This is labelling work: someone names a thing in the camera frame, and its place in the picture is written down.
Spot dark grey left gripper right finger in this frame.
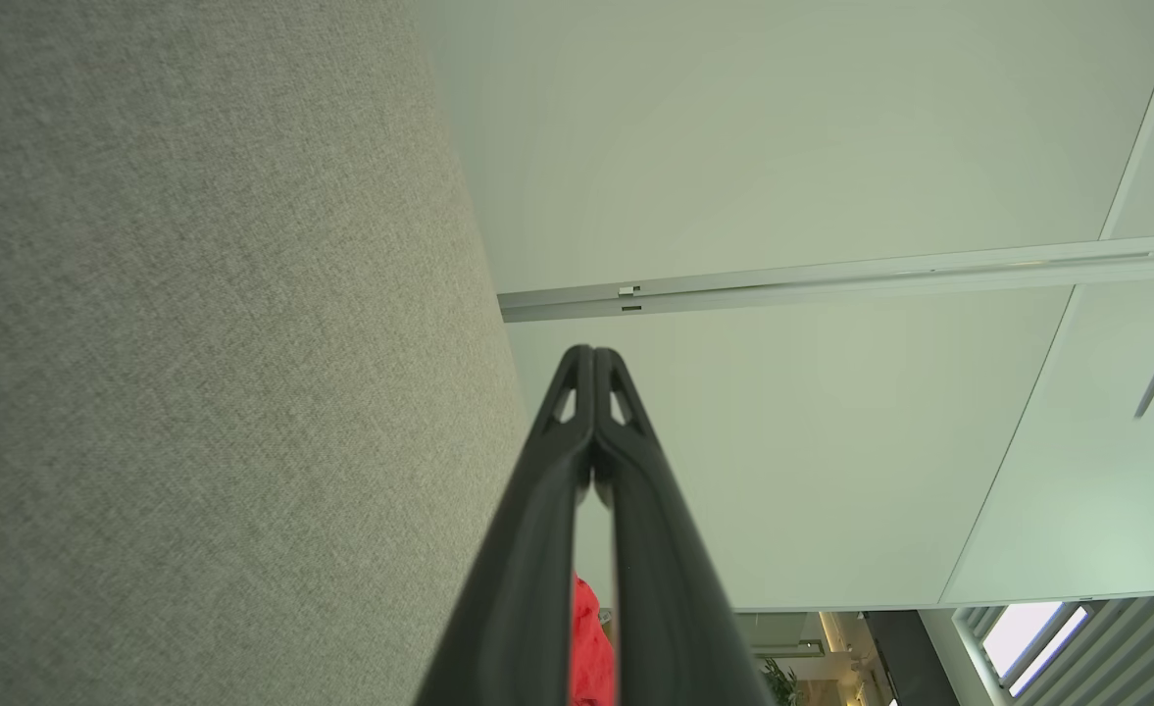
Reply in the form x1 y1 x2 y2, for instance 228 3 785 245
594 346 774 706

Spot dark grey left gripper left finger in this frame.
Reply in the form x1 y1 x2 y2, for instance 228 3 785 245
415 343 597 706

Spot red jersey with number print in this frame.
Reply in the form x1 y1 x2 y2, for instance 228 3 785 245
574 574 619 706

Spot green potted plant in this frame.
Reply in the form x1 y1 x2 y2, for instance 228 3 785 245
761 657 805 706

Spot dark column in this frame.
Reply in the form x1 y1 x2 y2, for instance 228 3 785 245
863 610 962 706

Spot grey window blinds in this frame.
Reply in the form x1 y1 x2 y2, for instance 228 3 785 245
951 591 1154 706

